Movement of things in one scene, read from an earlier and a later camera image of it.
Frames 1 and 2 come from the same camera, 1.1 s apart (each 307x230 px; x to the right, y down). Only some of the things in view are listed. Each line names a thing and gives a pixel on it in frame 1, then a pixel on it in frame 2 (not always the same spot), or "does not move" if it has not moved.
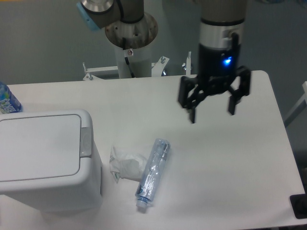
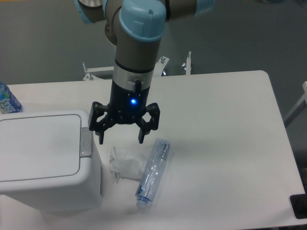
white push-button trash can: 48,162 does not move
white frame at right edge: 303,98 does not move
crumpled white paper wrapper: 127,166 does not move
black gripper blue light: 217,67 to 126,106
